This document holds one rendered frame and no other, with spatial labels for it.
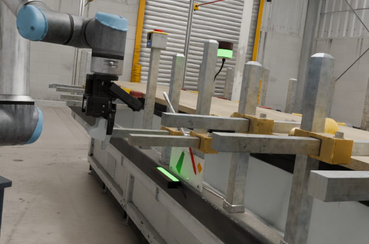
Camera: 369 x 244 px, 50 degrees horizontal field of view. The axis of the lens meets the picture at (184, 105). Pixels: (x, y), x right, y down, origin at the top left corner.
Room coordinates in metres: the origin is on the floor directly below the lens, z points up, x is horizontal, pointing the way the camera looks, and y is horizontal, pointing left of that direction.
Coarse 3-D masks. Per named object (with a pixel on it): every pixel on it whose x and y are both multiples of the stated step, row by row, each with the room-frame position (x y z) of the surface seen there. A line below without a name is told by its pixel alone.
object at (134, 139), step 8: (128, 136) 1.15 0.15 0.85; (136, 136) 1.13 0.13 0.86; (144, 136) 1.14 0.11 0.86; (152, 136) 1.15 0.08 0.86; (160, 136) 1.17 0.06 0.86; (168, 136) 1.18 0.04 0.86; (176, 136) 1.20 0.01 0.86; (184, 136) 1.22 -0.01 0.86; (136, 144) 1.13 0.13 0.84; (144, 144) 1.14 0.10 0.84; (152, 144) 1.15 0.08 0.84; (160, 144) 1.17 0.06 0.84; (168, 144) 1.18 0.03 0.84; (176, 144) 1.19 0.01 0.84; (184, 144) 1.20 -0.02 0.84; (192, 144) 1.21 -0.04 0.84
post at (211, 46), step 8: (208, 40) 1.28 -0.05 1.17; (208, 48) 1.26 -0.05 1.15; (216, 48) 1.27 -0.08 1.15; (208, 56) 1.26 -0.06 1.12; (216, 56) 1.27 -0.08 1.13; (208, 64) 1.26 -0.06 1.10; (200, 72) 1.29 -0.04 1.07; (208, 72) 1.26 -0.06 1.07; (200, 80) 1.28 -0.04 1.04; (208, 80) 1.27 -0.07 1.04; (200, 88) 1.28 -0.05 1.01; (208, 88) 1.27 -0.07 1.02; (200, 96) 1.27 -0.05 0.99; (208, 96) 1.27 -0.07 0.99; (200, 104) 1.26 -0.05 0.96; (208, 104) 1.27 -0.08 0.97; (200, 112) 1.26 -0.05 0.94; (208, 112) 1.27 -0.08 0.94; (192, 152) 1.28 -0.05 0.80; (200, 152) 1.27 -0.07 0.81
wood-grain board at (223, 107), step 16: (144, 96) 2.41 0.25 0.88; (160, 96) 2.35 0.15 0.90; (192, 96) 2.76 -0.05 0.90; (192, 112) 1.80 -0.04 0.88; (224, 112) 1.81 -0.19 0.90; (256, 112) 2.04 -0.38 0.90; (272, 112) 2.18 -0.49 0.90; (352, 128) 1.80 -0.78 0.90; (352, 160) 0.97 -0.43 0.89; (368, 160) 0.96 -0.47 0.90
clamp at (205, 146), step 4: (192, 132) 1.28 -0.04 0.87; (196, 132) 1.27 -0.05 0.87; (192, 136) 1.27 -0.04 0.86; (196, 136) 1.25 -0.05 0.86; (200, 136) 1.22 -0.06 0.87; (204, 136) 1.21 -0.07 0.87; (200, 140) 1.22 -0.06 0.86; (204, 140) 1.20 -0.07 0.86; (208, 140) 1.19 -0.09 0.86; (200, 144) 1.22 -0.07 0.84; (204, 144) 1.19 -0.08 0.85; (208, 144) 1.19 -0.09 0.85; (196, 148) 1.24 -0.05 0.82; (200, 148) 1.21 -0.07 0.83; (204, 148) 1.19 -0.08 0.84; (208, 148) 1.20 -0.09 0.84; (204, 152) 1.19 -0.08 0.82; (208, 152) 1.20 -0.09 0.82; (212, 152) 1.20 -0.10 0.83; (216, 152) 1.21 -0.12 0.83
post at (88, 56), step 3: (87, 54) 3.07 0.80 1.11; (90, 54) 3.08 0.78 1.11; (87, 57) 3.07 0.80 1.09; (90, 57) 3.08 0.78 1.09; (87, 60) 3.07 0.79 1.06; (90, 60) 3.08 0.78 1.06; (87, 63) 3.07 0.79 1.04; (90, 63) 3.08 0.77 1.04; (87, 66) 3.07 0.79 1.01; (87, 69) 3.07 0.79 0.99; (87, 72) 3.07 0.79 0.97; (84, 78) 3.09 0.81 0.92; (84, 81) 3.08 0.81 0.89; (84, 84) 3.07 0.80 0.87
